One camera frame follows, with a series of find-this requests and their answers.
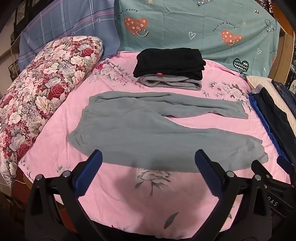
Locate grey-green pants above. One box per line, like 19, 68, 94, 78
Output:
67, 91, 269, 173

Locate blue jeans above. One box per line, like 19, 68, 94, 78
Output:
272, 79, 296, 109

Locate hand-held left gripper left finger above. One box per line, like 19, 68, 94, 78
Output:
25, 149, 103, 241

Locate black framed pictures panel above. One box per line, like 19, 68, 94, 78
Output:
13, 0, 33, 35

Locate red floral quilt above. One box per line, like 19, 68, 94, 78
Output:
0, 36, 103, 188

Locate blue folded garment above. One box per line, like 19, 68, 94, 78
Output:
248, 93, 289, 163

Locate black folded pants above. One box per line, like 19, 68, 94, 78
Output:
133, 47, 207, 80

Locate grey folded pants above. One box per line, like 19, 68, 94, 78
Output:
136, 75, 203, 91

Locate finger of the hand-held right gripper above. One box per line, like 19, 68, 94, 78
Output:
251, 159, 274, 181
277, 156, 293, 175

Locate blue plaid pillow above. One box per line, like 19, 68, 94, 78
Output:
18, 0, 123, 72

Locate pile of dark blue clothes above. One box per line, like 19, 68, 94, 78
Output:
253, 89, 296, 163

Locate cream quilted mat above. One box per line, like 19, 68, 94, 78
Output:
246, 75, 296, 130

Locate wooden bed frame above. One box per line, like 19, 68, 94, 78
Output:
268, 23, 296, 81

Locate teal heart print pillow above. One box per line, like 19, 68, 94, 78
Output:
114, 0, 281, 75

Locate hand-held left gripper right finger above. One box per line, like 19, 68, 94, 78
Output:
195, 149, 272, 241

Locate pink floral bed sheet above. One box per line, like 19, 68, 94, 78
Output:
17, 51, 292, 233

